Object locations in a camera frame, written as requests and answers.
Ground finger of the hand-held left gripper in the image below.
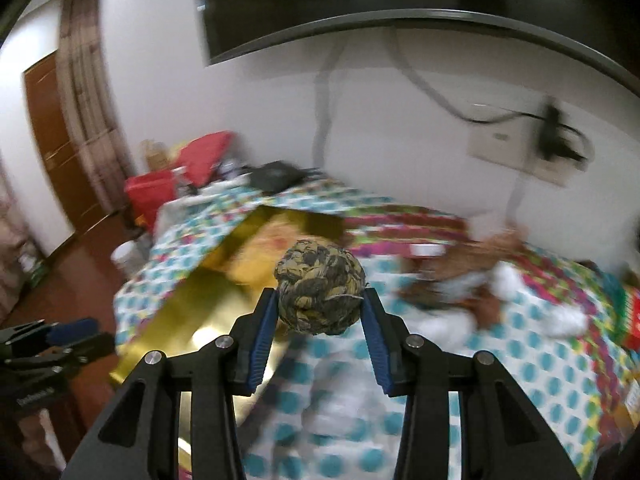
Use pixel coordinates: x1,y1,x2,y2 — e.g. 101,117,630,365
0,317,99,347
0,334,117,377

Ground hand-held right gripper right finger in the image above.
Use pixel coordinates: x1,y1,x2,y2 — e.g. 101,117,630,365
361,287,583,480

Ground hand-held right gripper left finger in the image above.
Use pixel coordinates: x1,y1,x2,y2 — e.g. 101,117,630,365
60,287,281,480

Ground camouflage sock ball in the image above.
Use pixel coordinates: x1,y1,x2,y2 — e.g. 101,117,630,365
274,239,367,337

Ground gold box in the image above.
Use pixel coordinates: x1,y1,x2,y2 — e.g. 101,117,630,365
111,205,346,461

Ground white jar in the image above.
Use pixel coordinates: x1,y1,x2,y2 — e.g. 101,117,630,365
111,240,149,282

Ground polka dot tablecloth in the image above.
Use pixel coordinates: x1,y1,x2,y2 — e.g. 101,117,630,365
112,180,640,480

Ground red bag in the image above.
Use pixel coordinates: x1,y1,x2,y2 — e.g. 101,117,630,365
124,169,177,233

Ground white cloth pile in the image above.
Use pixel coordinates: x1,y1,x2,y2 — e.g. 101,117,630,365
435,260,587,337

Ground brown wooden door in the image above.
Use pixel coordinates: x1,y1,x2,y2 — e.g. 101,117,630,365
22,50,110,235

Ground green and red medicine box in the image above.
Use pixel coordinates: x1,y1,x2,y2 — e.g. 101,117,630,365
619,284,640,352

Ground black power adapter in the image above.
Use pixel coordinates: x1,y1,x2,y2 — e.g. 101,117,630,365
536,96,592,167

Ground white wall outlet plate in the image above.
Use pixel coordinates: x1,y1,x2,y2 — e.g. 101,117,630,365
466,104,582,187

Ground grey hanging cable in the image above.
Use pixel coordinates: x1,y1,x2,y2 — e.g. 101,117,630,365
311,40,351,173

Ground black adapter cable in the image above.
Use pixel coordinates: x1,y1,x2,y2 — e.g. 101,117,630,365
450,104,551,127

